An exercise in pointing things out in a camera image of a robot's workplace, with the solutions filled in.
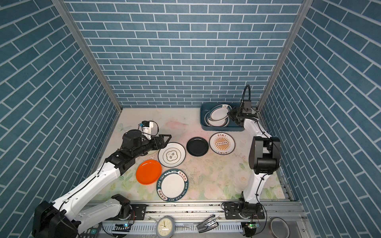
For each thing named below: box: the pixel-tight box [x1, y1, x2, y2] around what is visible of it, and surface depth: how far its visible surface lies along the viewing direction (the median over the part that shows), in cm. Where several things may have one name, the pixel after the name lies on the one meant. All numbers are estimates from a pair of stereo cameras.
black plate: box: [186, 136, 209, 157], surface depth 101 cm
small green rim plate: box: [204, 114, 231, 128], surface depth 110 cm
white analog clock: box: [155, 216, 176, 238], surface depth 68 cm
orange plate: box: [135, 159, 163, 185], surface depth 87 cm
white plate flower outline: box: [157, 142, 187, 169], surface depth 95 cm
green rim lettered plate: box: [156, 168, 190, 202], surface depth 84 cm
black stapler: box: [196, 213, 219, 234], surface depth 70 cm
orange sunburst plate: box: [208, 131, 236, 156], surface depth 101 cm
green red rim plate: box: [207, 104, 233, 122], surface depth 110 cm
